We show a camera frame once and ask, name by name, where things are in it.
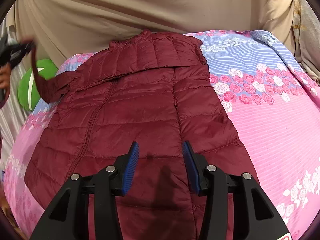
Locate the maroon quilted puffer jacket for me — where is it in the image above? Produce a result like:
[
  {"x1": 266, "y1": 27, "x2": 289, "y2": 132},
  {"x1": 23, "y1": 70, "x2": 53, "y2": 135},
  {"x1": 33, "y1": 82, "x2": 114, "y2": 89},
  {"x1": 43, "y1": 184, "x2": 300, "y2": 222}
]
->
[{"x1": 24, "y1": 31, "x2": 256, "y2": 239}]

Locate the person's left hand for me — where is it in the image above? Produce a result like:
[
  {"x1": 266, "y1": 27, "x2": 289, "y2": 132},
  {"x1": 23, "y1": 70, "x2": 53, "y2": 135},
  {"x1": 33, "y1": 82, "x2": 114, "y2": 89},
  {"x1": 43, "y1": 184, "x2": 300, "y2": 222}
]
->
[{"x1": 0, "y1": 63, "x2": 11, "y2": 89}]

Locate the green plush pillow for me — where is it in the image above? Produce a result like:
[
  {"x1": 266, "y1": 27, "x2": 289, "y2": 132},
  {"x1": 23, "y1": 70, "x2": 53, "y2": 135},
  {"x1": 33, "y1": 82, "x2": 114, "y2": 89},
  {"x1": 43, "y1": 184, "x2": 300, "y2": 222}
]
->
[{"x1": 17, "y1": 58, "x2": 59, "y2": 112}]

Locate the beige curtain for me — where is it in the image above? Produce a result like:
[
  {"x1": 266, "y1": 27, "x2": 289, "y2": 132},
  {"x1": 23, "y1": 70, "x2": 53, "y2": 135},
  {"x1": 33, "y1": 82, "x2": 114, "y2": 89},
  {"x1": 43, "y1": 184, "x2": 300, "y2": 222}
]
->
[{"x1": 6, "y1": 0, "x2": 295, "y2": 65}]

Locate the silver satin curtain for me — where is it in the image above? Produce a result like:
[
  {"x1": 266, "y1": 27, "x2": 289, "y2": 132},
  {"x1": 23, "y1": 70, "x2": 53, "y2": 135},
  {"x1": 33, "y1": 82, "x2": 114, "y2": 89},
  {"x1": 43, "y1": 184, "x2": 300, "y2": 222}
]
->
[{"x1": 0, "y1": 17, "x2": 30, "y2": 170}]

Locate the pink floral bed sheet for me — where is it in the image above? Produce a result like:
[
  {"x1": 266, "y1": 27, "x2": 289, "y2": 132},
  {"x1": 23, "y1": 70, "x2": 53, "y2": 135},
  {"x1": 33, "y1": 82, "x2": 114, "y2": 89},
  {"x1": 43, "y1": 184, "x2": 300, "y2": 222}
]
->
[{"x1": 4, "y1": 30, "x2": 319, "y2": 239}]

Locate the beige floral cloth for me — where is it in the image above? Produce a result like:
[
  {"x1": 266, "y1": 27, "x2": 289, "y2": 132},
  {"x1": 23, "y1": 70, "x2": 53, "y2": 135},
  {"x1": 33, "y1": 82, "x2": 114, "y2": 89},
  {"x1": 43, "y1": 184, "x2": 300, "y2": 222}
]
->
[{"x1": 292, "y1": 0, "x2": 320, "y2": 83}]

